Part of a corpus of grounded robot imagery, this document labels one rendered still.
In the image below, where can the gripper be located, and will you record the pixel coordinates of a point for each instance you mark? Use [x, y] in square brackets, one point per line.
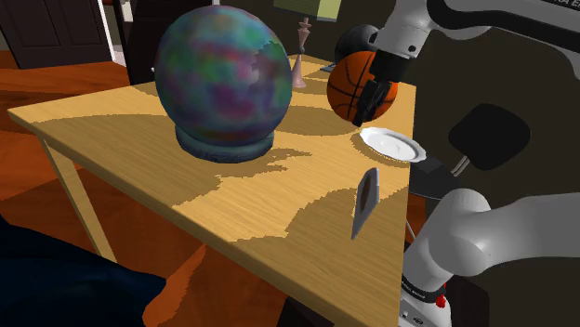
[389, 65]

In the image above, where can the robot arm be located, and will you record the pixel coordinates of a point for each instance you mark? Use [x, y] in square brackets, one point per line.
[480, 235]

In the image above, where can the orange basketball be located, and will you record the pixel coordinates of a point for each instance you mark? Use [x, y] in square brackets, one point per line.
[343, 88]

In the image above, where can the white plate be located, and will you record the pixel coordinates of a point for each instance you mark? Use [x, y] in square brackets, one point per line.
[394, 144]

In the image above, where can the table lamp with pink stem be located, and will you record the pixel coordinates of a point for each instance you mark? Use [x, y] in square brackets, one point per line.
[301, 68]

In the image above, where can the black chair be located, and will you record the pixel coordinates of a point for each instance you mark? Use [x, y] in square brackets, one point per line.
[489, 136]

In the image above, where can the multicoloured globe on round base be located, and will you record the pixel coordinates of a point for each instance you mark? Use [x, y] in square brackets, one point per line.
[217, 77]

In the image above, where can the dark wooden cabinet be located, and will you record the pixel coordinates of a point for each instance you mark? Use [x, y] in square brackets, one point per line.
[145, 40]

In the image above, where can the light wooden table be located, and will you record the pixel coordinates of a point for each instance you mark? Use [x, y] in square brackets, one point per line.
[136, 136]

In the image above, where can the dark panelled door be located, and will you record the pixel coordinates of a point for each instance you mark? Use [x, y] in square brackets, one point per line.
[54, 31]

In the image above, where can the dark blue upholstered furniture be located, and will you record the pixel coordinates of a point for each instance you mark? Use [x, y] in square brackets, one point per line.
[59, 281]

